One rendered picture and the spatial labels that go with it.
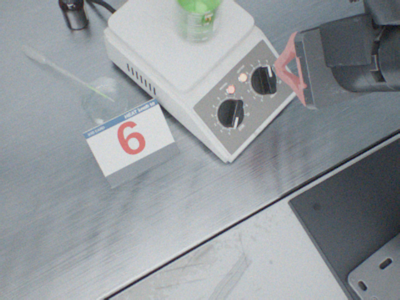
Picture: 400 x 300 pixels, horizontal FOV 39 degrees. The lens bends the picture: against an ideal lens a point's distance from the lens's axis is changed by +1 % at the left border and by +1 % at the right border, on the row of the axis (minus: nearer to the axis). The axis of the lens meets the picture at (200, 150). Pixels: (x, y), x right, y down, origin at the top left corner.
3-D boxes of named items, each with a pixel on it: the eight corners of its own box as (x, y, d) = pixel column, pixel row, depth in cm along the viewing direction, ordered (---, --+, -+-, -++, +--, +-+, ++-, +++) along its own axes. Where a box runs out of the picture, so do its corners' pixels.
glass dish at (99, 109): (106, 135, 65) (104, 129, 63) (73, 105, 66) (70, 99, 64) (139, 104, 67) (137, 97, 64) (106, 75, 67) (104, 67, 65)
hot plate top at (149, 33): (257, 25, 62) (259, 20, 61) (183, 97, 59) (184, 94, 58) (179, -41, 64) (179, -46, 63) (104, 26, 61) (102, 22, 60)
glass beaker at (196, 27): (221, 7, 61) (228, -39, 54) (220, 52, 60) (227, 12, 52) (167, 4, 61) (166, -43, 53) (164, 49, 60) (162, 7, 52)
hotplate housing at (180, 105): (298, 94, 68) (314, 65, 60) (227, 169, 65) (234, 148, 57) (167, -17, 72) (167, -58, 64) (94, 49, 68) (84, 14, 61)
